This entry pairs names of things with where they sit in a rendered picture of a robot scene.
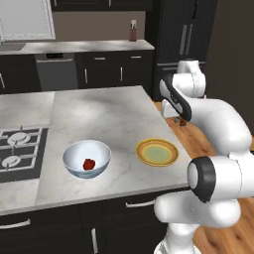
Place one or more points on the white framed window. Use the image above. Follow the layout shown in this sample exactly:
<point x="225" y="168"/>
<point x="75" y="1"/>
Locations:
<point x="26" y="18"/>

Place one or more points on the dark base cupboard run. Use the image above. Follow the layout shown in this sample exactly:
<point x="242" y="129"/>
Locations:
<point x="105" y="71"/>

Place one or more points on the dark wide drawer front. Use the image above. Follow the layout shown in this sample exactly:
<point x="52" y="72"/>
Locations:
<point x="49" y="220"/>

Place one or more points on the black gas hob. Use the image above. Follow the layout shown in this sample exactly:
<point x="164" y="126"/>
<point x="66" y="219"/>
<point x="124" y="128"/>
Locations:
<point x="20" y="152"/>

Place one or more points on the dark narrow drawer front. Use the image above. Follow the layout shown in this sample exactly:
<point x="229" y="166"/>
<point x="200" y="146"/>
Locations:
<point x="132" y="215"/>

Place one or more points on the red bell pepper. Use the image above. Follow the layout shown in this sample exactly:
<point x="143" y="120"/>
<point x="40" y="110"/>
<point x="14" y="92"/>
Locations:
<point x="89" y="164"/>

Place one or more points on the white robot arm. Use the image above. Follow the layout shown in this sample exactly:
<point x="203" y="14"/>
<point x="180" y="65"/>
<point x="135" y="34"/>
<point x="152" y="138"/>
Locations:
<point x="225" y="125"/>

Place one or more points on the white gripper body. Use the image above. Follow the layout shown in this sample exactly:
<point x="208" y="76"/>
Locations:
<point x="168" y="109"/>

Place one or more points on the white bowl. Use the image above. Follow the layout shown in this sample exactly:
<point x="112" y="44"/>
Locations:
<point x="77" y="155"/>

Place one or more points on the dark wall cupboard run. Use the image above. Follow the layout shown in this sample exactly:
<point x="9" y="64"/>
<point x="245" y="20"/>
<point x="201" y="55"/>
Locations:
<point x="99" y="4"/>

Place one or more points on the grey dishwasher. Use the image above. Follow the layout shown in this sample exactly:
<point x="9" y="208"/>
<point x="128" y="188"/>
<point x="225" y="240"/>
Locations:
<point x="56" y="72"/>

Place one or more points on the yellow plate with green centre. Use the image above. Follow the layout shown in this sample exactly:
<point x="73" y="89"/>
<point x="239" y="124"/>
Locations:
<point x="157" y="152"/>

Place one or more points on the black fridge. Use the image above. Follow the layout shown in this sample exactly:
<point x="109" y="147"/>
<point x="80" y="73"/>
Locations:
<point x="172" y="36"/>

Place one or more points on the grey sink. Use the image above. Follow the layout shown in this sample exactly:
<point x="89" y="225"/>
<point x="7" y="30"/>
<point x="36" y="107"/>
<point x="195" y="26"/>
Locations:
<point x="10" y="47"/>

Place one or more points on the dark cupboard door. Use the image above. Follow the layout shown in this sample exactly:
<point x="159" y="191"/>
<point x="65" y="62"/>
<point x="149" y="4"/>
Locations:
<point x="125" y="239"/>

